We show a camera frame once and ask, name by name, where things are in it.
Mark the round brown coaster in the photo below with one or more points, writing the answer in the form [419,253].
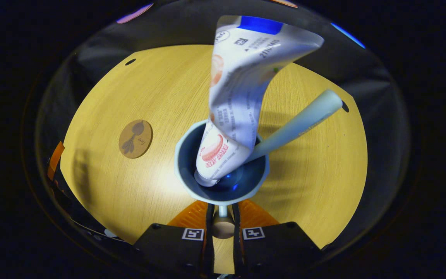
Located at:
[136,138]

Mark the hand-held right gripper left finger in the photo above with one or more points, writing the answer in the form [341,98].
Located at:
[168,248]

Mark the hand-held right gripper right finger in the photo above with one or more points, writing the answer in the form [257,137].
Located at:
[281,248]

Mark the pale green toothbrush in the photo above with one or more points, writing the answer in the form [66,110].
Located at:
[300,124]

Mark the wooden desktop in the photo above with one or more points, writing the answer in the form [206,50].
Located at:
[149,97]

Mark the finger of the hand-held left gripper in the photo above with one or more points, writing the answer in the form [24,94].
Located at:
[55,161]

